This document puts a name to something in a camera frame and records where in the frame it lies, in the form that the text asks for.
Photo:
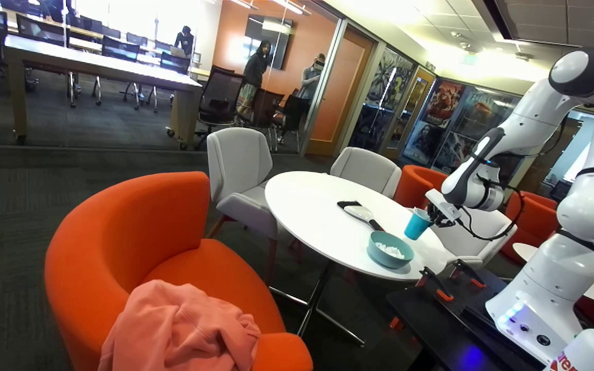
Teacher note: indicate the grey chair at right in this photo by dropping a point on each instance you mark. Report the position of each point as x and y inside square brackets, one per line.
[367, 168]

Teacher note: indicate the blue plastic cup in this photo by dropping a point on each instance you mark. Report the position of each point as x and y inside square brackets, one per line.
[416, 222]

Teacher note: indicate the long wooden table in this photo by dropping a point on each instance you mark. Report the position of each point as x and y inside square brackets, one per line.
[20, 52]

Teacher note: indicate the orange armchair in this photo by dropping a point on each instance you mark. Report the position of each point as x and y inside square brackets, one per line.
[141, 229]
[415, 182]

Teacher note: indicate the pink cloth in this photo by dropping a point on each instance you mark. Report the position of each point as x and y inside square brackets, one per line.
[180, 329]

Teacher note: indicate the wooden glass door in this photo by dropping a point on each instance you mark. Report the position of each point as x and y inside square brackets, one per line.
[336, 93]

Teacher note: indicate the person in black far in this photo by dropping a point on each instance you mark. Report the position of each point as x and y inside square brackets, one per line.
[183, 40]

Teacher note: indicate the white scraper with black handle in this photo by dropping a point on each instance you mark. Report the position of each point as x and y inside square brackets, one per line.
[354, 208]

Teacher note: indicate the black office chair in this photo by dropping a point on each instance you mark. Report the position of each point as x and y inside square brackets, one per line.
[219, 100]

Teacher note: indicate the grey chair behind table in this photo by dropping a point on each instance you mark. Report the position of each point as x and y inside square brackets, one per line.
[239, 163]

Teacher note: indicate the person in dark jacket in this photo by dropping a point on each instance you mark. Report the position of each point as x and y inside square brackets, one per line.
[252, 78]

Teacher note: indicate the person in grey top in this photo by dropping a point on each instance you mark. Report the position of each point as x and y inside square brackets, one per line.
[301, 97]

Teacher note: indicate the black orange clamp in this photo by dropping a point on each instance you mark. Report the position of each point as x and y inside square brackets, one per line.
[441, 291]

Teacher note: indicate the orange armchair far side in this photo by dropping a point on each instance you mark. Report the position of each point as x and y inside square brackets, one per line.
[415, 182]

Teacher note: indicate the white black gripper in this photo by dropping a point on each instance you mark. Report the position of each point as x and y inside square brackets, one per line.
[441, 212]

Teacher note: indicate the teal bowl with white pieces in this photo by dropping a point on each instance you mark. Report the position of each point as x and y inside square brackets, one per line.
[387, 250]

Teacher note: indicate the round white table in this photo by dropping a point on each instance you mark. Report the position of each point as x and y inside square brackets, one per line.
[308, 206]

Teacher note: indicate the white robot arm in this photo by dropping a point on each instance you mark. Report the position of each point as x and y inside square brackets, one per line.
[537, 308]

